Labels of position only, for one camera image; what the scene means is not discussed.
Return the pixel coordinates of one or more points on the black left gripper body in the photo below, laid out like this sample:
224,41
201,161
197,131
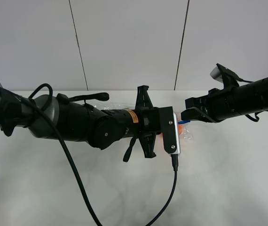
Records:
148,118

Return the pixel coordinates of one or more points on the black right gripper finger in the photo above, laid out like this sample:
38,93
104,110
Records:
195,102
195,114

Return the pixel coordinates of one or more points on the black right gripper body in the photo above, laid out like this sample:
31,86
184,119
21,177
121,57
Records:
218,105

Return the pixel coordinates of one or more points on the clear zip bag blue strip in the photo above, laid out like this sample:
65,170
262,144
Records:
115,105

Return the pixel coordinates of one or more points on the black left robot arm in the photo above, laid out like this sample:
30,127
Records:
74,119

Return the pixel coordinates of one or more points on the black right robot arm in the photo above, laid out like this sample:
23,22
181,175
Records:
250,99

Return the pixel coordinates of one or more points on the orange toy fruit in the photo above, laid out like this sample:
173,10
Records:
180,130

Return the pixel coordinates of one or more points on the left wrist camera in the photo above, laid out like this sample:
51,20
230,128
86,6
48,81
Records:
169,129

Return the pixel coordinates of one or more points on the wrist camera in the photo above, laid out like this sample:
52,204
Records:
169,129
224,75

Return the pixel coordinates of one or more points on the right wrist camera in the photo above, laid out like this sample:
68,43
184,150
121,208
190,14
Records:
224,75

